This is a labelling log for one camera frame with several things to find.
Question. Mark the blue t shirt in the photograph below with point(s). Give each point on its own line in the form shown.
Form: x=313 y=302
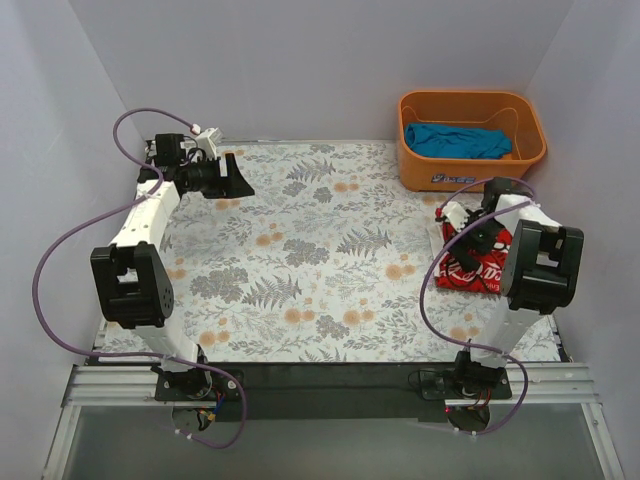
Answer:
x=443 y=141

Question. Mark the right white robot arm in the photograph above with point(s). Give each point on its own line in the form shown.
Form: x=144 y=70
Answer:
x=538 y=275

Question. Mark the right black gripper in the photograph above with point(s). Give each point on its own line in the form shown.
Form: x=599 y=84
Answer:
x=470 y=250

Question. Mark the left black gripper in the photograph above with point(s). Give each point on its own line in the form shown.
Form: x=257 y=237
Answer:
x=223 y=175

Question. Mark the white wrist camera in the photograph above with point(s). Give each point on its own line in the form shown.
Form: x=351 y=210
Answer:
x=207 y=139
x=453 y=214

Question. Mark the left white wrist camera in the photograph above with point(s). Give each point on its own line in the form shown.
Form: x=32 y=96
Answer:
x=207 y=139

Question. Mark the white t shirt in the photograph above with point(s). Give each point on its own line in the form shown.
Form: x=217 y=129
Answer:
x=486 y=280

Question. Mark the floral table mat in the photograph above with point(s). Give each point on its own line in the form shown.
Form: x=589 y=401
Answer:
x=326 y=262

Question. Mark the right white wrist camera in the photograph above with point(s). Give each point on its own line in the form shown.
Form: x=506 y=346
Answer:
x=453 y=214

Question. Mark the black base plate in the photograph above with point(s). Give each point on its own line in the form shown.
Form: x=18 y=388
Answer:
x=315 y=391

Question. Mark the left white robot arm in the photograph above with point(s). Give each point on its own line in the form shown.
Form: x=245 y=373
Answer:
x=133 y=286

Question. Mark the orange plastic basket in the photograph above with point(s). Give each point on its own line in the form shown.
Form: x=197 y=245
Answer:
x=508 y=112

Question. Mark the aluminium frame rail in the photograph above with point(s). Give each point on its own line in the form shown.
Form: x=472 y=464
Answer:
x=136 y=385

